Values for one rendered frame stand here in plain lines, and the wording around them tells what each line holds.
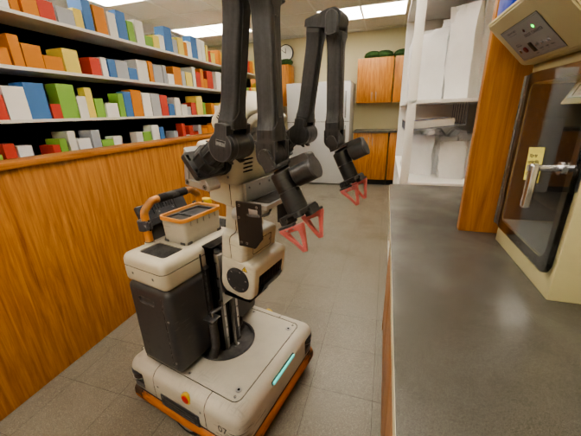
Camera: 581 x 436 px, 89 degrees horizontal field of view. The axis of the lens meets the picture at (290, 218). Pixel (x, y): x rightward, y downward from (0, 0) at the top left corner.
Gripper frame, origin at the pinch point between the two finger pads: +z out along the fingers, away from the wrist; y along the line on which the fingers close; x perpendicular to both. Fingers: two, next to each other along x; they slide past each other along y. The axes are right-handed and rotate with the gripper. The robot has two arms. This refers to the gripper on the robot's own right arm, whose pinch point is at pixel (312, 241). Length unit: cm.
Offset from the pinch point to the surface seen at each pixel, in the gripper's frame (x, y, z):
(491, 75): -49, 40, -20
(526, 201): -45.0, 8.7, 7.6
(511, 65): -54, 41, -20
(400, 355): -21.1, -23.1, 17.1
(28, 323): 156, -23, -9
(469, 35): -53, 130, -47
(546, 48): -57, 20, -19
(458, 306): -28.2, -4.8, 20.7
